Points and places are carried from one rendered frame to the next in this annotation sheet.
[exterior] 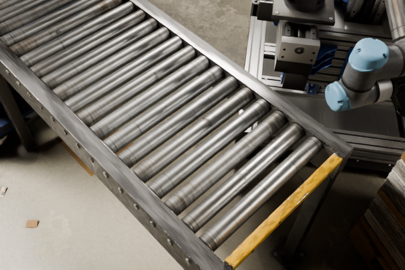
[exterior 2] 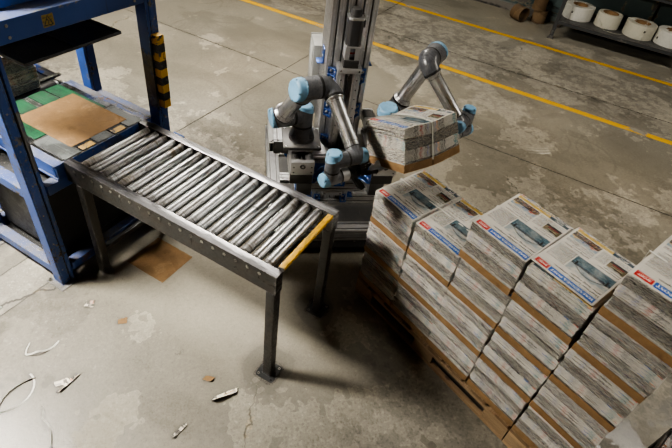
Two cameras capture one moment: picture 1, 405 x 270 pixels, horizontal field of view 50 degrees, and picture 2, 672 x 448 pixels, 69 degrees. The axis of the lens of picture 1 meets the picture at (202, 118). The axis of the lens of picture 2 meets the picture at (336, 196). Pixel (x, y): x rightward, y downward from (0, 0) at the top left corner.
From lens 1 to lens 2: 1.25 m
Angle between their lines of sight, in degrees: 18
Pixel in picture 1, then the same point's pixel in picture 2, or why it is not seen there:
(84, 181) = (158, 287)
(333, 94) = (321, 178)
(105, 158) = (200, 232)
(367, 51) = (332, 154)
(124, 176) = (214, 239)
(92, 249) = (175, 329)
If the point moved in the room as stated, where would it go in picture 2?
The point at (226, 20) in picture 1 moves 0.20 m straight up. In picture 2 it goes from (247, 162) to (247, 141)
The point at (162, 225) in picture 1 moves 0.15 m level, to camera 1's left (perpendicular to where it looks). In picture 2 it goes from (241, 258) to (206, 261)
